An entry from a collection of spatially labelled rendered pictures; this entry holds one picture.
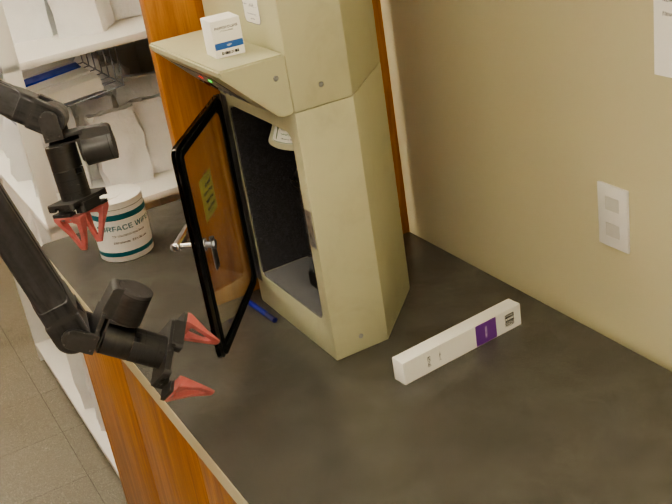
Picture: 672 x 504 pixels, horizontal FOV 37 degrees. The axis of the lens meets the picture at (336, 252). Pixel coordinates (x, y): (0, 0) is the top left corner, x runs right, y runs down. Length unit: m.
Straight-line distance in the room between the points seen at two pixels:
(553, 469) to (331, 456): 0.34
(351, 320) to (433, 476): 0.40
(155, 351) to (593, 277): 0.78
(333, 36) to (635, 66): 0.47
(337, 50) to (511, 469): 0.71
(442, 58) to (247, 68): 0.56
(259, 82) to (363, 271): 0.41
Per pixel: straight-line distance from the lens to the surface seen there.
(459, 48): 1.99
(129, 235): 2.40
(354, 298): 1.82
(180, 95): 1.97
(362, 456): 1.60
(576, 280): 1.91
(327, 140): 1.70
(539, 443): 1.59
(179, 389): 1.68
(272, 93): 1.63
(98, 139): 1.94
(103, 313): 1.66
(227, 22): 1.66
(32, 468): 3.54
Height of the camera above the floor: 1.89
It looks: 25 degrees down
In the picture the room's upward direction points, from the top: 9 degrees counter-clockwise
